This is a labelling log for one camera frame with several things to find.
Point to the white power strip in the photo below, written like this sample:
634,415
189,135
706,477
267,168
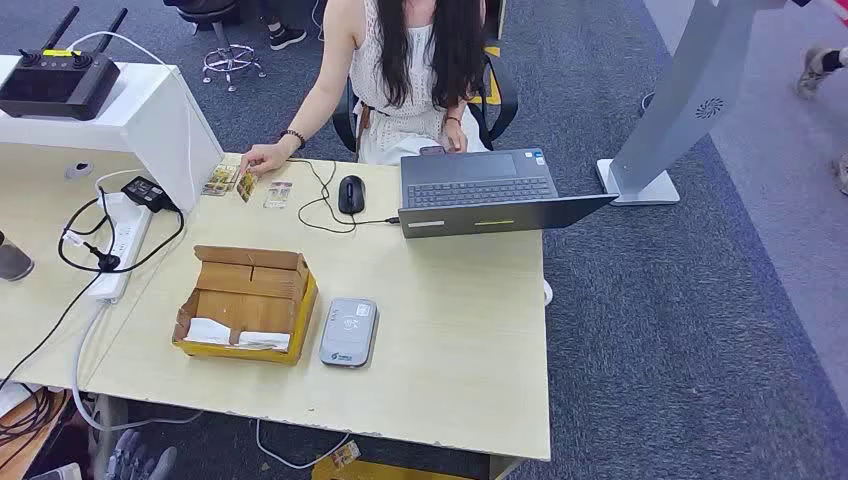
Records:
129,232

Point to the person's left forearm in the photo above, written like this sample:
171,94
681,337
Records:
454,110

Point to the chrome stool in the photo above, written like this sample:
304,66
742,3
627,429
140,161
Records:
228,58

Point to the red striped object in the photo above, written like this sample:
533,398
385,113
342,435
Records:
838,10

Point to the black sneaker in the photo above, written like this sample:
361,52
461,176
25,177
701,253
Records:
287,38

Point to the person's right hand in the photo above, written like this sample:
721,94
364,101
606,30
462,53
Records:
265,159

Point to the yellow floor tape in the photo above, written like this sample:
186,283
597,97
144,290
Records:
384,472

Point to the person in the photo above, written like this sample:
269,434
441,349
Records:
401,132

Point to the person's left hand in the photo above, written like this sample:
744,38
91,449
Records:
456,138

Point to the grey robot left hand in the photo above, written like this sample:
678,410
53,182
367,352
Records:
136,460

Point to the black power adapter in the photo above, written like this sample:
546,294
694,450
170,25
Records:
147,193

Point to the grey round object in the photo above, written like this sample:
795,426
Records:
13,262

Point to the large picture card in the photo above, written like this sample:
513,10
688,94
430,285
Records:
220,180

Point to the yellow patterned card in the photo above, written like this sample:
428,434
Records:
246,187

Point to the white key card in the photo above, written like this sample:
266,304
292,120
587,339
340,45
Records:
264,340
206,331

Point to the pale sneaker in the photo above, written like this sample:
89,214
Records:
813,69
842,173

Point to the dark grey laptop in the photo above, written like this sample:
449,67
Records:
477,192

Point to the cardboard box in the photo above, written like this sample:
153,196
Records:
245,291

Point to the black office chair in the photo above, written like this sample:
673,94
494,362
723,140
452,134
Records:
503,99

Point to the grey kiosk stand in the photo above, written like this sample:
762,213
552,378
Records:
689,99

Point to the person's right forearm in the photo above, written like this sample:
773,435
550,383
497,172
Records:
310,109

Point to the grey card reader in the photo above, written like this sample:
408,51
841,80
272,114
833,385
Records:
348,331

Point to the small plastic bag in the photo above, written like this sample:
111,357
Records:
346,454

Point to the black computer mouse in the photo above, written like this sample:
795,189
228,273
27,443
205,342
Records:
352,195

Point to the black antenna remote controller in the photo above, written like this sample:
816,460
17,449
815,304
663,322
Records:
60,83

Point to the grey desk leg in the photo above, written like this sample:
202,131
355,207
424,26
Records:
109,430

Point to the pink phone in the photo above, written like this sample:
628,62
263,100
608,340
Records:
432,150

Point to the white desktop cabinet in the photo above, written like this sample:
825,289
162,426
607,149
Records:
166,132

